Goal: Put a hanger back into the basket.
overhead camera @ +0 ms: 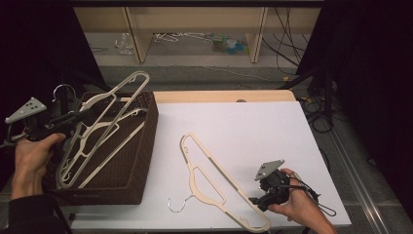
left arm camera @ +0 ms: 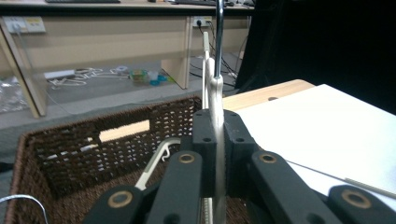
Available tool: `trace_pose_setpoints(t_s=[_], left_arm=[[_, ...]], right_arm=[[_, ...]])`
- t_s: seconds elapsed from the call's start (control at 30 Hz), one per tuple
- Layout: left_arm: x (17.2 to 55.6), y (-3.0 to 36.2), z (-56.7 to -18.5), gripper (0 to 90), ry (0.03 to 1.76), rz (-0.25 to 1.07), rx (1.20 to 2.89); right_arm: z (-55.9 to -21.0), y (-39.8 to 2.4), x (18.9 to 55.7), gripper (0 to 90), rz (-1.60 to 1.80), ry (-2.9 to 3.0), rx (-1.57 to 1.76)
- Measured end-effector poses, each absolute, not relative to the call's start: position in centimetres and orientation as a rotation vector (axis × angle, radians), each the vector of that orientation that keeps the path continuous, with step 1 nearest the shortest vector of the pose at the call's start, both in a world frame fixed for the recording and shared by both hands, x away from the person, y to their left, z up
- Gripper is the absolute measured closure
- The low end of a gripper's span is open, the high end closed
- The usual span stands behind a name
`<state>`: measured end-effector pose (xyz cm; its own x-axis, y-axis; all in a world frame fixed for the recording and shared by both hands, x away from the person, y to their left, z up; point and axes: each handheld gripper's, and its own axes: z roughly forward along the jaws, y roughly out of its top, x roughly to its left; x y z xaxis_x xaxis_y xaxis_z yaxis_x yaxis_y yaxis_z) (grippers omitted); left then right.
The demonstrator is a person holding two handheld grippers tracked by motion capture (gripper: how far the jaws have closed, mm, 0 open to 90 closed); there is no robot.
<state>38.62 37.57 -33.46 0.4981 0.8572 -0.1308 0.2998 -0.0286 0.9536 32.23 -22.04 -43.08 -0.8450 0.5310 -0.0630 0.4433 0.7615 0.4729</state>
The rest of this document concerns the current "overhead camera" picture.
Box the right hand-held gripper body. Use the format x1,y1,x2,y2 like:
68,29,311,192
253,159,291,204

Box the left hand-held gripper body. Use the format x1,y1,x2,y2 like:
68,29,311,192
4,97,71,141

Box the brown woven basket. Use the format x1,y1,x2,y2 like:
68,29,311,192
42,91,160,206

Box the person's right hand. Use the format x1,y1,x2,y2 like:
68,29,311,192
268,168,327,228

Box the person's left hand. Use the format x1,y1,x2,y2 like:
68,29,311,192
11,134,66,201

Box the white table board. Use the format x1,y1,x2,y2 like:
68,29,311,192
70,100,353,232

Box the black curtain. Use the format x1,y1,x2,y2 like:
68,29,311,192
295,0,413,213
0,0,110,193

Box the clear plastic bag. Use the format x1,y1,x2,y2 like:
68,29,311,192
114,32,134,56

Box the light wooden table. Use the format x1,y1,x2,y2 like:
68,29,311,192
153,90,297,103

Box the white hangers on floor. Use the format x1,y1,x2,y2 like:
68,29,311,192
153,31,212,44

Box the colourful plastic items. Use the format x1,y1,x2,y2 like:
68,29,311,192
211,34,249,55

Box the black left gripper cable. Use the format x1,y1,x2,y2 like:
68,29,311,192
0,125,16,150

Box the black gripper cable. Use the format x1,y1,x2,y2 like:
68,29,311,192
0,125,16,150
272,175,337,217

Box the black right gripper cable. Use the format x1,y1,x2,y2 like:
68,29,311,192
272,175,337,217

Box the black floor cables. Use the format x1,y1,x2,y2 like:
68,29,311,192
298,94,349,135

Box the light wooden shelf frame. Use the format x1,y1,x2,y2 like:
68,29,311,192
73,6,322,64

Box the white floor cable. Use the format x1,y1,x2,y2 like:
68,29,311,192
155,62,281,83

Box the hanging black cables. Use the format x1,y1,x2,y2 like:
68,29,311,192
262,6,310,76

